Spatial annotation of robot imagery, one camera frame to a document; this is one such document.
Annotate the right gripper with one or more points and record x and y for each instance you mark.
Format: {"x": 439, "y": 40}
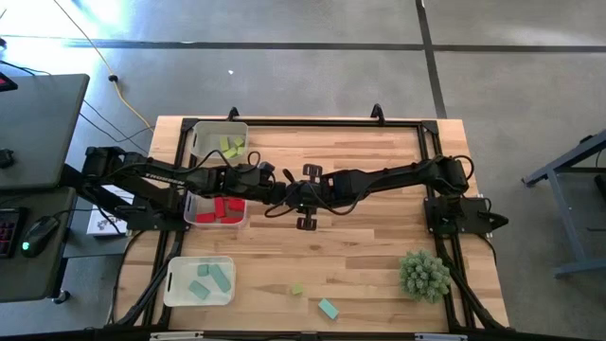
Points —
{"x": 322, "y": 192}

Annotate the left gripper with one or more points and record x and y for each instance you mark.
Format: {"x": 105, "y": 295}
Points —
{"x": 251, "y": 182}

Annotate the small green block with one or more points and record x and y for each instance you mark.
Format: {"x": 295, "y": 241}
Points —
{"x": 241, "y": 150}
{"x": 239, "y": 141}
{"x": 296, "y": 290}

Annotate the small teal block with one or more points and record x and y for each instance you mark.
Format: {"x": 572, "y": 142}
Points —
{"x": 202, "y": 270}

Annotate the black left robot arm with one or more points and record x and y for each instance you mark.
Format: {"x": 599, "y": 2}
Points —
{"x": 161, "y": 177}

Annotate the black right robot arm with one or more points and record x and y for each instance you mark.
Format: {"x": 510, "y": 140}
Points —
{"x": 393, "y": 177}

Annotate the clear plastic bin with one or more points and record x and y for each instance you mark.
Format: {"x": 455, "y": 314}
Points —
{"x": 180, "y": 284}
{"x": 208, "y": 137}
{"x": 191, "y": 210}

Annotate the black table clamp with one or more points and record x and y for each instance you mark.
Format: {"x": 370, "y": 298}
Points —
{"x": 233, "y": 113}
{"x": 377, "y": 112}

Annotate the green artificial plant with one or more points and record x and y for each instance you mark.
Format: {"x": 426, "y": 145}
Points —
{"x": 425, "y": 277}

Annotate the white printed box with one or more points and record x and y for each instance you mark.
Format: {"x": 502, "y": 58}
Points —
{"x": 106, "y": 225}

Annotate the grey desk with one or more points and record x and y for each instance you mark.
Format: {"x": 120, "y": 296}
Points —
{"x": 28, "y": 279}
{"x": 42, "y": 132}

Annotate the black computer mouse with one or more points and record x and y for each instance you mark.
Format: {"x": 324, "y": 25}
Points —
{"x": 38, "y": 235}

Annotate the black desk caster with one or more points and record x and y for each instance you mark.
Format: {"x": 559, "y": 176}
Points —
{"x": 61, "y": 297}

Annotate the blue-grey metal cart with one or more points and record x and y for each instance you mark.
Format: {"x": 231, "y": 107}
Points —
{"x": 568, "y": 158}

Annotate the black keyboard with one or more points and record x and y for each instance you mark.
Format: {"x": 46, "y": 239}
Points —
{"x": 7, "y": 232}

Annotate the small black desk device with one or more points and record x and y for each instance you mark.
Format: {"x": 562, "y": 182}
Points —
{"x": 5, "y": 83}

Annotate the black aluminium table frame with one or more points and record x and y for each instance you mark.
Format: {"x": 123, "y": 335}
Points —
{"x": 331, "y": 123}

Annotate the white bracket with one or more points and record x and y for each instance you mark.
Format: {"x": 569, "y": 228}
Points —
{"x": 176, "y": 336}
{"x": 440, "y": 337}

